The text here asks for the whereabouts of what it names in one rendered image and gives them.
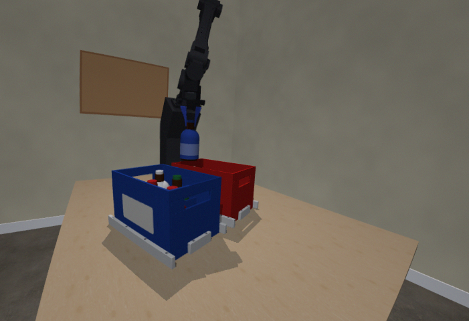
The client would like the red crate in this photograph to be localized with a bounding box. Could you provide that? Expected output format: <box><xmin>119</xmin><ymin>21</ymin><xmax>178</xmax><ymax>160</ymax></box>
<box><xmin>177</xmin><ymin>158</ymin><xmax>256</xmax><ymax>221</ymax></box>

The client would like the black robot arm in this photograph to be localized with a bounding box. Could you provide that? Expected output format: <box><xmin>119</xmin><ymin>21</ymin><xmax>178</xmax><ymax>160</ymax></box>
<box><xmin>171</xmin><ymin>0</ymin><xmax>223</xmax><ymax>108</ymax></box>

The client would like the blue plastic crate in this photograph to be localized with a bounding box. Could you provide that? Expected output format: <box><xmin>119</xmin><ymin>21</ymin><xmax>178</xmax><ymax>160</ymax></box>
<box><xmin>112</xmin><ymin>164</ymin><xmax>221</xmax><ymax>260</ymax></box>

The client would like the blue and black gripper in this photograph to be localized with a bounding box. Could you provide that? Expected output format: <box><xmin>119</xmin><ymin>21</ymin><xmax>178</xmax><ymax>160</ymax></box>
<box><xmin>177</xmin><ymin>98</ymin><xmax>205</xmax><ymax>127</ymax></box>

